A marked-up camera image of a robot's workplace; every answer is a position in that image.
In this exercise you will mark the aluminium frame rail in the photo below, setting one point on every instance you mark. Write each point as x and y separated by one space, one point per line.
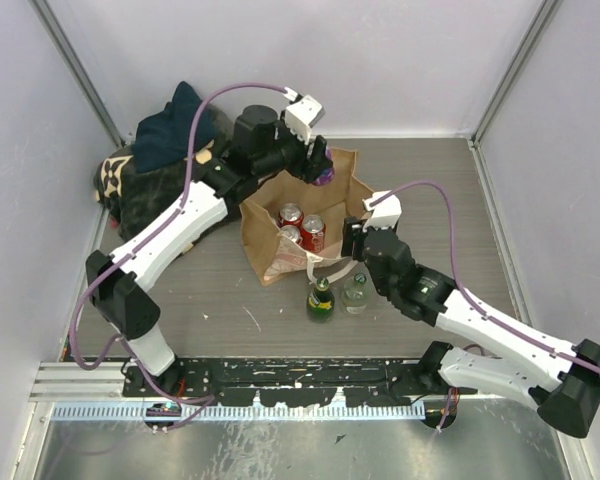
68 382

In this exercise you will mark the dark blue cloth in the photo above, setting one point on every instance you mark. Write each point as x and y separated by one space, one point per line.
162 139

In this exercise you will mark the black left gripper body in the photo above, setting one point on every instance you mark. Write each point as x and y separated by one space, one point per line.
305 167

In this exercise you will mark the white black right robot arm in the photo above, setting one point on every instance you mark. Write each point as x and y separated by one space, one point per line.
557 379

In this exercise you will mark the green Perrier bottle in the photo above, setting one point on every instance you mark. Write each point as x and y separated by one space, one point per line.
320 303

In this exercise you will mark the clear glass Chang bottle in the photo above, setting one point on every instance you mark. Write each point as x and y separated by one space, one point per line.
355 294

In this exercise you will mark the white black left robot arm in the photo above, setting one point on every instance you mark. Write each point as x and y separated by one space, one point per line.
264 143

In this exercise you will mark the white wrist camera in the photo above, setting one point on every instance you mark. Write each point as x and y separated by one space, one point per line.
301 114
384 211

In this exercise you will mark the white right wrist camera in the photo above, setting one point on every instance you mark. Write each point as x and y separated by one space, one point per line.
384 211

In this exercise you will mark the black floral cushion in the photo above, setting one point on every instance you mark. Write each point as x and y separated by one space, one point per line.
134 200

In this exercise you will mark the tan canvas tote bag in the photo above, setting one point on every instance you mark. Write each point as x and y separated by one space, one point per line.
272 252

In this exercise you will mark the red Coke can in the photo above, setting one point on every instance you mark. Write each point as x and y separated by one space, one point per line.
313 233
290 214
292 233

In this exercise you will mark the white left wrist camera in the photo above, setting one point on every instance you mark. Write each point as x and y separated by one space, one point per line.
301 114

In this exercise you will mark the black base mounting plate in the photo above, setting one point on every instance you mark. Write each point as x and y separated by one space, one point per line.
291 382

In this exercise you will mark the grey slotted cable duct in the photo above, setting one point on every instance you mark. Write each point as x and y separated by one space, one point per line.
170 412

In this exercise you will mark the purple Fanta can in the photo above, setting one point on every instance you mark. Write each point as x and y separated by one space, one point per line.
327 175

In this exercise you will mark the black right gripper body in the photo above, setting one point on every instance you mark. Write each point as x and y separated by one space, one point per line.
355 231

